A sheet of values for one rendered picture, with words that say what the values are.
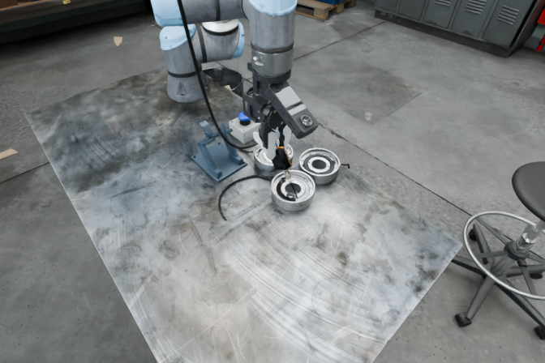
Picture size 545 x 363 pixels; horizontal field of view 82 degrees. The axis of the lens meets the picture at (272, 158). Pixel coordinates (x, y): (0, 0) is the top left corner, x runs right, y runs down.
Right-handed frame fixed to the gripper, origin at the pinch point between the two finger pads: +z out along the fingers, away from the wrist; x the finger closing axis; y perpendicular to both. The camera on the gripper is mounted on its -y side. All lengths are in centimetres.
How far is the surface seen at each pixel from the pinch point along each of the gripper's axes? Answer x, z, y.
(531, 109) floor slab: -253, 93, -25
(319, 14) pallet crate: -278, 88, 216
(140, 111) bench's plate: 9, 13, 57
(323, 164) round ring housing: -14.7, 11.1, -2.6
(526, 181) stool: -76, 31, -43
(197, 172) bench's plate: 10.9, 13.2, 19.6
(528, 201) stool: -68, 32, -46
